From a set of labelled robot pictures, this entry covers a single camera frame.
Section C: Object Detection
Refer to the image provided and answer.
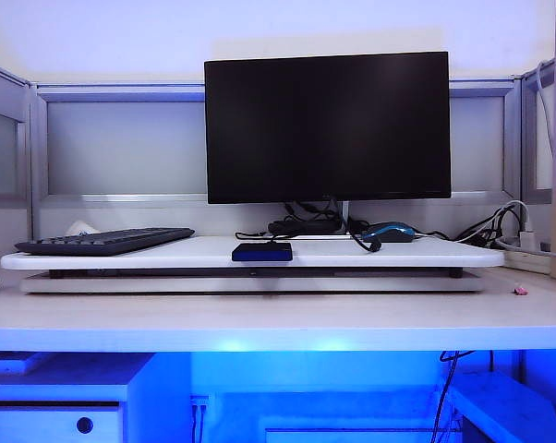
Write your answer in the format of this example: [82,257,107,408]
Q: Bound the black computer monitor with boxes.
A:
[203,50,453,206]

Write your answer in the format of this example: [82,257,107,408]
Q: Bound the white desk riser board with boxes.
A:
[0,235,505,271]

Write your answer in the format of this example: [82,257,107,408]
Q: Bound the white drawer cabinet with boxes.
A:
[0,353,143,443]

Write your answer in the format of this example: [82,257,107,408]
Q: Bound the white plug adapter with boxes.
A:
[517,228,540,253]

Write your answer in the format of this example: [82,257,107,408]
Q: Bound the wide aluminium framed partition panel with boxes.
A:
[30,76,524,209]

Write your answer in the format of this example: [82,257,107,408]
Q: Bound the dark blue portable hard drive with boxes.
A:
[231,241,294,264]

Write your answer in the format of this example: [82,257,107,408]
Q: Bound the black power adapter brick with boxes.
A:
[267,219,342,235]

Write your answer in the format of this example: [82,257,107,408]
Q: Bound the narrow aluminium framed partition panel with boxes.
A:
[520,57,556,207]
[0,59,34,199]

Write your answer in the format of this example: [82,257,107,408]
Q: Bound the dark cable under desk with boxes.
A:
[432,350,462,443]

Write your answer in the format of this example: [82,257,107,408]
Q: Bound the black cable with free plug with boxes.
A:
[348,216,381,254]

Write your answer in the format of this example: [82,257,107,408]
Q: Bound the white box under desk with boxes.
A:
[448,371,556,443]

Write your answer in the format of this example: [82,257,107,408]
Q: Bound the thick white cable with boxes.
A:
[535,59,556,139]

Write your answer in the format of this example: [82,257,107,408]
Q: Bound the white paper cup blue logo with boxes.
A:
[65,220,102,236]

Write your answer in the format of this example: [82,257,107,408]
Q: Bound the silver monitor stand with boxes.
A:
[284,201,369,241]

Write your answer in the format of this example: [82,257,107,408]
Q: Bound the black power cable bunch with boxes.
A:
[453,205,522,244]

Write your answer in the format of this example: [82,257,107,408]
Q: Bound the black computer keyboard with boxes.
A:
[14,226,196,257]

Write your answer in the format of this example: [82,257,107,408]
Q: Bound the white power strip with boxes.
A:
[497,237,554,273]

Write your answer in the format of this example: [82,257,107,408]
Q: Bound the blue and black mouse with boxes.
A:
[367,221,417,245]

